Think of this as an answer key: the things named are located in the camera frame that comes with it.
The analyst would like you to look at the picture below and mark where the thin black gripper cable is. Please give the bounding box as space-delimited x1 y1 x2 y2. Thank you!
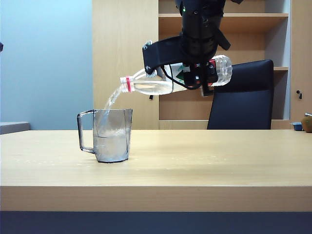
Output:
160 64 195 90

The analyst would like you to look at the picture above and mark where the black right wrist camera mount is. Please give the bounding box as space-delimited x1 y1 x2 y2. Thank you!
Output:
142 39 188 78

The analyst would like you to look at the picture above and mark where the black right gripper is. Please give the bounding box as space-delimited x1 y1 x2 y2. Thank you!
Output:
180 14 231 97

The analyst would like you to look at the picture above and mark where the clear water bottle red label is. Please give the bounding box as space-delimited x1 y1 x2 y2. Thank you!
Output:
119 54 234 96

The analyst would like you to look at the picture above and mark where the light wooden shelf cabinet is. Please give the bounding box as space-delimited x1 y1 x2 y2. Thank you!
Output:
92 0 312 130

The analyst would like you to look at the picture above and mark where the dark navy office chair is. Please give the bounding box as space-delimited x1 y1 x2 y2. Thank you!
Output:
207 59 274 130

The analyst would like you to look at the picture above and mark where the clear grey plastic mug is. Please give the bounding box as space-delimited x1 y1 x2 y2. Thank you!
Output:
77 108 134 164

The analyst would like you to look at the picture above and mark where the small blue bowl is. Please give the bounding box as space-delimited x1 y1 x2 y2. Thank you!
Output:
290 121 304 132

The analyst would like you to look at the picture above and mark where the grey upholstered seat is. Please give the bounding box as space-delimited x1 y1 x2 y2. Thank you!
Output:
0 121 31 135

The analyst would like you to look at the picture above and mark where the brown round fruit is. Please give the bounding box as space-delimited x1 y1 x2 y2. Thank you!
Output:
301 112 312 134

